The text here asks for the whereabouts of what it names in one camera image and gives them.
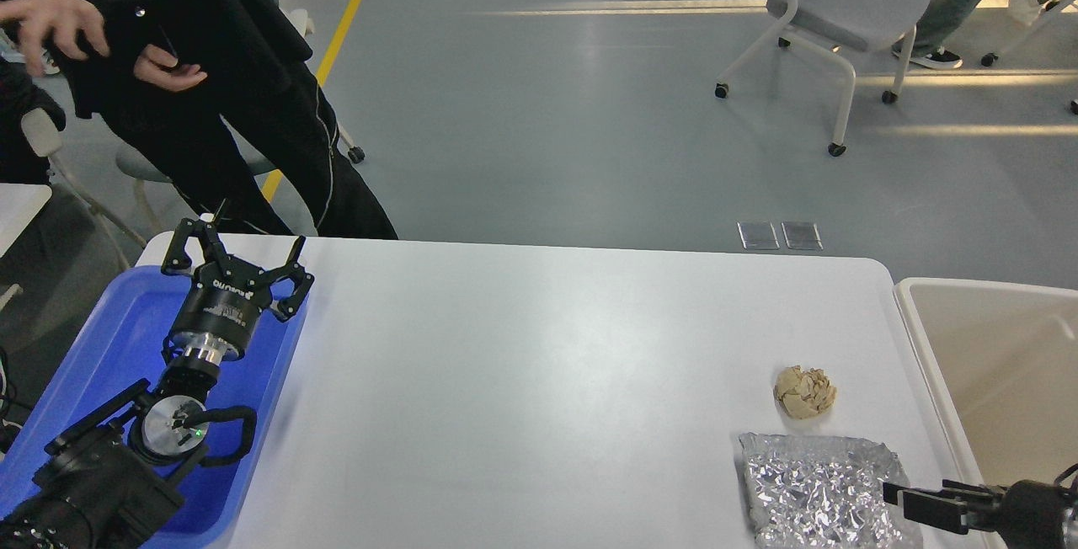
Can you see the blue plastic tray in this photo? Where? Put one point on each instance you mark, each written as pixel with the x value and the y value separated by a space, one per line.
pixel 121 343

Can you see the standing person's right hand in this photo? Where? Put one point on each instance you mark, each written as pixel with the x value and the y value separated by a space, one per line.
pixel 62 22

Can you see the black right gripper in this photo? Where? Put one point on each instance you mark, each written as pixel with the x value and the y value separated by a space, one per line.
pixel 1032 514

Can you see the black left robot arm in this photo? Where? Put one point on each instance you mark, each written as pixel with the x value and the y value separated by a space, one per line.
pixel 154 421

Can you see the standing person's left hand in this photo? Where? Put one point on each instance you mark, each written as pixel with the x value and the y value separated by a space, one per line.
pixel 158 67

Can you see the person in black clothes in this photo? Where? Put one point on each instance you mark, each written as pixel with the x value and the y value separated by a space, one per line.
pixel 258 86

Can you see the crumpled beige paper ball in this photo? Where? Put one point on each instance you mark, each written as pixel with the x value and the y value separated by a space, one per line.
pixel 804 394

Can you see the metal floor plate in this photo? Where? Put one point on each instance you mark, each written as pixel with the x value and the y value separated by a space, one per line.
pixel 802 235
pixel 758 235

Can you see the white chair at left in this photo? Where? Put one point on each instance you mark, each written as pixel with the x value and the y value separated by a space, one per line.
pixel 45 140

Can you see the silver foil bag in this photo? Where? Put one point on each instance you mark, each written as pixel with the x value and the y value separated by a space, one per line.
pixel 823 491

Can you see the beige plastic bin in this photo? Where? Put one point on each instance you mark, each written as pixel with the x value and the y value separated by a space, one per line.
pixel 999 360

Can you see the grey white wheeled chair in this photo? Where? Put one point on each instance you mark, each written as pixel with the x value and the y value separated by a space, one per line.
pixel 825 26

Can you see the grey stool behind person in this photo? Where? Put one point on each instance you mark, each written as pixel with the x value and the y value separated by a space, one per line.
pixel 130 162

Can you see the white side table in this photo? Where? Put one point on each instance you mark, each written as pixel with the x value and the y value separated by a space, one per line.
pixel 20 203

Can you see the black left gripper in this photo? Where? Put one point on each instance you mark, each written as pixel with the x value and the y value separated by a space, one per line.
pixel 221 312

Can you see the right metal floor plate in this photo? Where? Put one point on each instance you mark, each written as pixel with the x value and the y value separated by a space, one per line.
pixel 802 235

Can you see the left metal floor plate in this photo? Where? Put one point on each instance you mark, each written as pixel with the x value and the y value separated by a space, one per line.
pixel 758 235

